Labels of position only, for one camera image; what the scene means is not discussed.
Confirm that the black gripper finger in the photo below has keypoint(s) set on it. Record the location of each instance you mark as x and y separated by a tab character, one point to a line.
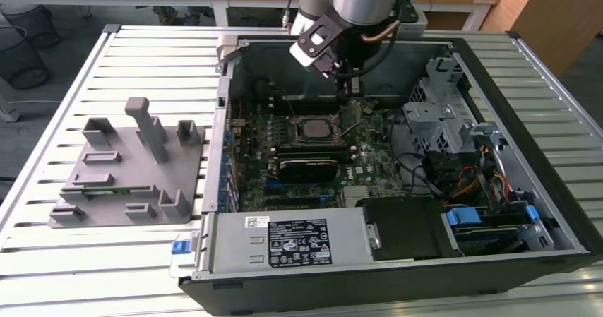
345	87

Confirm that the silver-topped CPU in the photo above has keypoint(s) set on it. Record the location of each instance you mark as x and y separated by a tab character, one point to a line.
316	127

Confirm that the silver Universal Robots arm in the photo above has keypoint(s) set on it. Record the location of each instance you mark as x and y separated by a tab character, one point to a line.
368	3

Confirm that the CPU socket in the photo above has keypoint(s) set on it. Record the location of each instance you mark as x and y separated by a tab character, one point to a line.
297	133

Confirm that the black RAM slot bank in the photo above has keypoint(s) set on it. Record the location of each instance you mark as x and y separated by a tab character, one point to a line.
312	152
306	106

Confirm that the green motherboard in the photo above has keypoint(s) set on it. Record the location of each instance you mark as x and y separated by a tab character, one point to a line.
373	144

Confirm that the silver metal drive cage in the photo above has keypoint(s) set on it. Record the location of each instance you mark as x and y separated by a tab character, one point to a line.
426	114

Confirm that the black graphics card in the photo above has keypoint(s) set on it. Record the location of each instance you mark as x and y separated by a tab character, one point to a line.
306	172

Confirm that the silver chipset heatsink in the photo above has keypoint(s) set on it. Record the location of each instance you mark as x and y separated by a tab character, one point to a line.
358	194

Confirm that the silver metal support bar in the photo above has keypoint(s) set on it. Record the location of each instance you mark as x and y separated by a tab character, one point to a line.
484	130

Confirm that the black fan shroud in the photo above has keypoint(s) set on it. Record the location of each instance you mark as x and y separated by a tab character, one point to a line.
405	228

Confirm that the wooden cabinet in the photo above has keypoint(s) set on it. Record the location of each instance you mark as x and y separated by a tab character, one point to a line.
556	24

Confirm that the hard disk in blue carrier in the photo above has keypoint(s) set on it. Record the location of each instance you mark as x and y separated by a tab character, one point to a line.
464	218

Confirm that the grey power supply unit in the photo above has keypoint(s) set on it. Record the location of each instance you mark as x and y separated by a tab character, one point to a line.
231	243

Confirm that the grey parts rack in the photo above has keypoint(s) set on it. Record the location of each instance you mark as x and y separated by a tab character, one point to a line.
133	176

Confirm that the blue case latch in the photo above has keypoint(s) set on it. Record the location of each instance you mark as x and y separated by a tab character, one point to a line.
182	247

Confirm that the black open PC case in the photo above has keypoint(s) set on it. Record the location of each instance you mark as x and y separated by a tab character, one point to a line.
330	288

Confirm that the black mesh waste bin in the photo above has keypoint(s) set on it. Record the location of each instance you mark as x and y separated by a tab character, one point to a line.
41	24
22	59

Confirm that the grey stand foot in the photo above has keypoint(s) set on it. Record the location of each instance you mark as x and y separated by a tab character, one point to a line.
10	112

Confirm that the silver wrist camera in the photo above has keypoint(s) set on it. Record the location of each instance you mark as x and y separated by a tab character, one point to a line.
313	45
414	24

